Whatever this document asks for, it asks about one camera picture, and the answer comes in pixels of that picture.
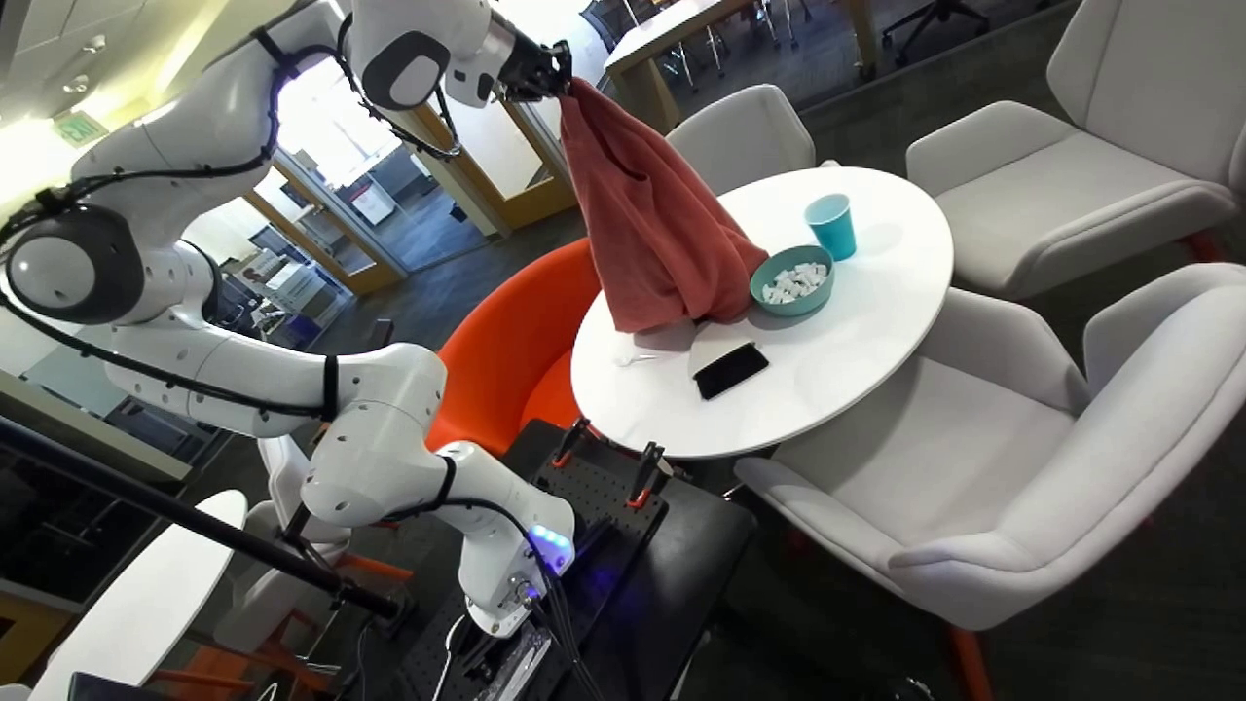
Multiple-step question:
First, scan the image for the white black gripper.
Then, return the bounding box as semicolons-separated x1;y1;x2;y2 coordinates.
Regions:
490;37;573;102

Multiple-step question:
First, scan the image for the red shirt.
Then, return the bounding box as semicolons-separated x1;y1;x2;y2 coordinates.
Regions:
563;77;766;335

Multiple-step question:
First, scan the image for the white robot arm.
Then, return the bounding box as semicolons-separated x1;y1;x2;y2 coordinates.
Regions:
6;0;578;638

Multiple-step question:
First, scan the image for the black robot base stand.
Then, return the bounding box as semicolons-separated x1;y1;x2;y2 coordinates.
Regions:
372;421;756;701

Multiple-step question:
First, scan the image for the light grey chair behind table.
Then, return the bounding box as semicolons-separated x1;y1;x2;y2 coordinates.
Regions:
668;80;818;193

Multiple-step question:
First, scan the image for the orange chair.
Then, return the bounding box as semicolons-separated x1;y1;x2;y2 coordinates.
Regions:
428;240;602;454

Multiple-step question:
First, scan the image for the wooden table in background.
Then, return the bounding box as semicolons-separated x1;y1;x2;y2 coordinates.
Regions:
602;0;888;149

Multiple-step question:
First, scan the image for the teal bowl with white pieces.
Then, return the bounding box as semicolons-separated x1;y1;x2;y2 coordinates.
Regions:
747;246;833;319

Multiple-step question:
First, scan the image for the teal plastic cup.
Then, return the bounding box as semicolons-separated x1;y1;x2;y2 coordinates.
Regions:
805;193;856;262

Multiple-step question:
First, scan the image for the white round table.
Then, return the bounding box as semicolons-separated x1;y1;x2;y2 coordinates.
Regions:
570;167;955;458

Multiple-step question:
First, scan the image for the light grey armchair near right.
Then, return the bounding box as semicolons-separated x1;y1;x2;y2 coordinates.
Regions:
731;262;1246;633

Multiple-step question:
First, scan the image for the light grey armchair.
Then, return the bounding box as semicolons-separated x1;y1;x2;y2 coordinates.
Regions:
903;0;1246;299
731;262;1246;633

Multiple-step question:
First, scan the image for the light grey armchair far right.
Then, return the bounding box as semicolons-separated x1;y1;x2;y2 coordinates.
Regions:
903;0;1246;299

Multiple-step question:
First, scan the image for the white table lower left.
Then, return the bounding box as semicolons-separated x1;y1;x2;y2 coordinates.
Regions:
28;527;233;701

